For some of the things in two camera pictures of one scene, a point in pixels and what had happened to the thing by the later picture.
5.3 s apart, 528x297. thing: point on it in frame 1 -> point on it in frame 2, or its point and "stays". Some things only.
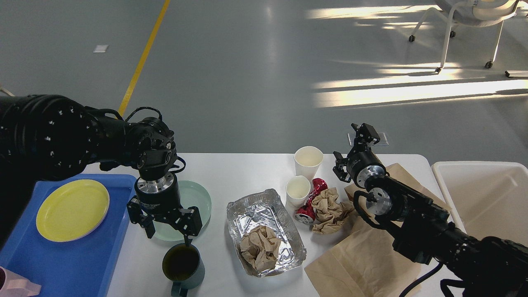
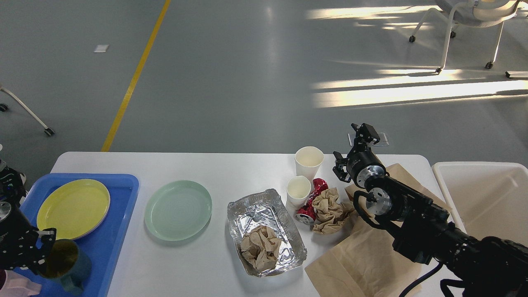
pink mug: (12, 284) stays
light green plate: (192, 194) stays
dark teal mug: (183, 265) -> (66, 262)
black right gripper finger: (367, 132) stays
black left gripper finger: (188, 222) -> (48, 235)
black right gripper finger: (338, 169) stays
